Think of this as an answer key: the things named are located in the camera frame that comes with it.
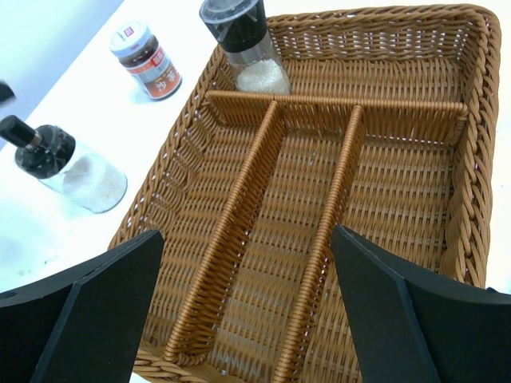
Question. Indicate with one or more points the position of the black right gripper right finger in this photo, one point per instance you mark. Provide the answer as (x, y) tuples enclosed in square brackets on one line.
[(410, 324)]

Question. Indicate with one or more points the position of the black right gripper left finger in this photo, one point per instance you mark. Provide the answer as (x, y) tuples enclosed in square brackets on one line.
[(83, 324)]

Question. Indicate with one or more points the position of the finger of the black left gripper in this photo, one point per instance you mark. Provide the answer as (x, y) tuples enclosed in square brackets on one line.
[(6, 93)]

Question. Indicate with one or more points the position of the black-cap glass salt bottle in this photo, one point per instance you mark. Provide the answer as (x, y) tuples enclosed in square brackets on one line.
[(64, 164)]

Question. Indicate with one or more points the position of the clear-cap salt grinder bottle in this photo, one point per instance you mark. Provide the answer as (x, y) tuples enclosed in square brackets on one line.
[(240, 28)]

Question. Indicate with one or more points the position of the orange-label spice jar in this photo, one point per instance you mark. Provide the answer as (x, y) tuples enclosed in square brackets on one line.
[(139, 51)]

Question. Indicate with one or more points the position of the brown wicker divided basket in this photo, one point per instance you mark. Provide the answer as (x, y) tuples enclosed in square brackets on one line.
[(389, 129)]

